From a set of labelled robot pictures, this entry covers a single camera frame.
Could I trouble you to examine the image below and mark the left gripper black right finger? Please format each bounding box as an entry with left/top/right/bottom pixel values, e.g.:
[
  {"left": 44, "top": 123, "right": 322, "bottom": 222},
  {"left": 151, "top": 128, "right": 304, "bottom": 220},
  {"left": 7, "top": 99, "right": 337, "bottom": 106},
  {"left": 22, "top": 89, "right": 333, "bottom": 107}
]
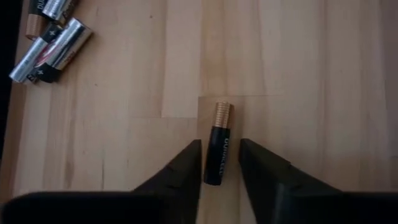
[{"left": 238, "top": 138, "right": 398, "bottom": 224}]

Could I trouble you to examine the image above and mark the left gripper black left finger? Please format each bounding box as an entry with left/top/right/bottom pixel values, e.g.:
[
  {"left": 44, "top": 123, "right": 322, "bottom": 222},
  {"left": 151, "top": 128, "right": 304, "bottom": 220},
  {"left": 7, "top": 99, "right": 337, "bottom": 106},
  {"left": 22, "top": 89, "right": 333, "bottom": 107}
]
[{"left": 0, "top": 139, "right": 203, "bottom": 224}]

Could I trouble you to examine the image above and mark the small black copper battery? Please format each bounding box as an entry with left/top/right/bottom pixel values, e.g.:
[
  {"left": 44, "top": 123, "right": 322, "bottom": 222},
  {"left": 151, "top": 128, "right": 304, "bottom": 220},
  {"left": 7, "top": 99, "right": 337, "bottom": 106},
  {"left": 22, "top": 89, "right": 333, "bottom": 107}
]
[{"left": 203, "top": 100, "right": 235, "bottom": 187}]

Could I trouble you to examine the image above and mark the large silver Energizer battery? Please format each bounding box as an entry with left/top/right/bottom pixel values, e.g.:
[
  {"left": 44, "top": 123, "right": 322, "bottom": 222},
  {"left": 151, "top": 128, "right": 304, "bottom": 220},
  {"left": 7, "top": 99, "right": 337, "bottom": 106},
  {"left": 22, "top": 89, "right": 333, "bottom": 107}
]
[{"left": 41, "top": 0, "right": 79, "bottom": 22}]

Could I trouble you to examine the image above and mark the large silver black battery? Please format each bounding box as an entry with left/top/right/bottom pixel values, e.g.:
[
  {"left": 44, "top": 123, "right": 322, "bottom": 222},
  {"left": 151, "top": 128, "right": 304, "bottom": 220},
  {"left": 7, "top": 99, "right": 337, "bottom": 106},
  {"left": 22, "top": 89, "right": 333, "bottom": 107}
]
[
  {"left": 34, "top": 17, "right": 93, "bottom": 84},
  {"left": 8, "top": 36, "right": 52, "bottom": 85}
]

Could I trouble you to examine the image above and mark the large black copper battery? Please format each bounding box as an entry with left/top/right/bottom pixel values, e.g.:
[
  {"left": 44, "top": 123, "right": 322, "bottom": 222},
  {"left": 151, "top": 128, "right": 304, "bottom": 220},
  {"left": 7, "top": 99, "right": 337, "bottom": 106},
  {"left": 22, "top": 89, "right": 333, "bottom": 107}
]
[{"left": 24, "top": 0, "right": 48, "bottom": 41}]

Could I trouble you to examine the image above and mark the black aluminium rig frame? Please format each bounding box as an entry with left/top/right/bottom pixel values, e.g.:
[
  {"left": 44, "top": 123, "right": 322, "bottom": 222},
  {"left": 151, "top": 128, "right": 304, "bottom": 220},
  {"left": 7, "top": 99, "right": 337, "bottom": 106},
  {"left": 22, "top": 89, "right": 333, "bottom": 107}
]
[{"left": 0, "top": 0, "right": 25, "bottom": 164}]

